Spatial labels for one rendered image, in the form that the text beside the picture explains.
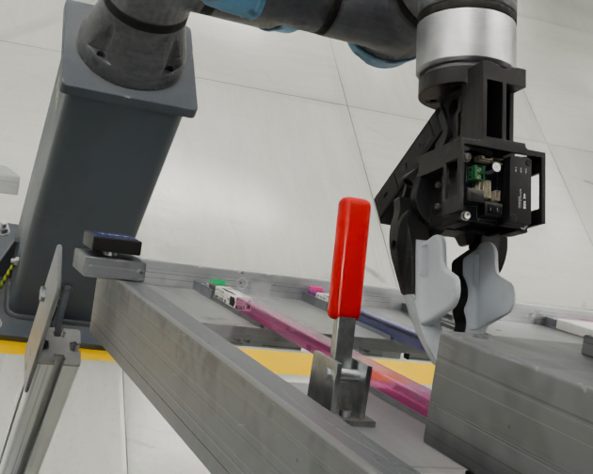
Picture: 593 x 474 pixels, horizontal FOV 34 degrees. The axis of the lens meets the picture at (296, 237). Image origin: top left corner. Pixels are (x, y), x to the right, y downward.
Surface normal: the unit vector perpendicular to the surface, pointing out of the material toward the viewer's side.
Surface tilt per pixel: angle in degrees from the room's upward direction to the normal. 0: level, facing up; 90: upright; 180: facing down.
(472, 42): 40
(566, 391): 90
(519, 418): 90
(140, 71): 72
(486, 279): 87
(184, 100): 0
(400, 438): 44
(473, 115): 90
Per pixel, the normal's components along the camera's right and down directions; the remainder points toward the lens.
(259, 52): 0.36, -0.63
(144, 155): 0.12, 0.76
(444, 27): -0.62, -0.18
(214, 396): -0.92, -0.12
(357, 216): 0.37, -0.02
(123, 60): 0.00, 0.47
